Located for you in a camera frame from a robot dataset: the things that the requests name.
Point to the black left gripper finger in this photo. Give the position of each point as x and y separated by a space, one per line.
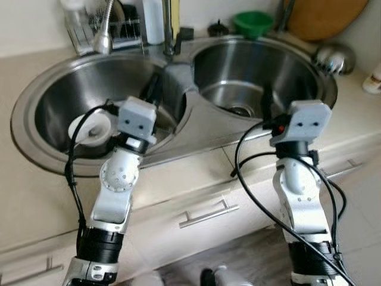
149 90
158 88

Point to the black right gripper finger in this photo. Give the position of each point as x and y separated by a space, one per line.
268 101

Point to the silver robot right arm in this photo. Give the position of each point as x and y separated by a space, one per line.
297 196

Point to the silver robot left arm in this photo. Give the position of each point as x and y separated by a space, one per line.
116 179

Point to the grey dish cloth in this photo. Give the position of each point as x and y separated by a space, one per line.
178 77

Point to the stainless steel double sink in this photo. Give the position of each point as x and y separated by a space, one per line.
196 119

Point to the small black block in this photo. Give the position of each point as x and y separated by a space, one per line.
186 34

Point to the plain white bottle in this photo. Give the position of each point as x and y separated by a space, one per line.
153 21

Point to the small white bowl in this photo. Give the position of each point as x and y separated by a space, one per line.
89 128

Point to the yellow upright strip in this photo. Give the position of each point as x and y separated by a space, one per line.
172 15

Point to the green plastic bowl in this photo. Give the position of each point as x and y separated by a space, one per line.
253 24

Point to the black sink plug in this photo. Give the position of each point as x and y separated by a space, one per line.
218 28

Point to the grey metal rod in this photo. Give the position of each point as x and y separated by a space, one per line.
284 15

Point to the wooden cutting board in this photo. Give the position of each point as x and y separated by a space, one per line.
321 18

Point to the clear glass jar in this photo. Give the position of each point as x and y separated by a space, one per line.
76 21

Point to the white bottle orange label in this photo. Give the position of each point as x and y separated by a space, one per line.
372 80

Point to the white cabinet door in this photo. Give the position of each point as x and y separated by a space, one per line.
196 241
364 196

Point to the grey robot right leg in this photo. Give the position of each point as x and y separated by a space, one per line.
223 277

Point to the grey robot leg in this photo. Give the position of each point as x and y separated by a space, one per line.
223 277
147 279

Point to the grey robot left leg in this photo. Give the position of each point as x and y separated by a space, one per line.
147 279

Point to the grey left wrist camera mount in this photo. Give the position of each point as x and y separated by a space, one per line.
136 119

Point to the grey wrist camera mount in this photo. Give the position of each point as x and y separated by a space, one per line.
136 119
306 119

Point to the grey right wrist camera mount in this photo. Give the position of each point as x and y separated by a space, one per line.
306 119

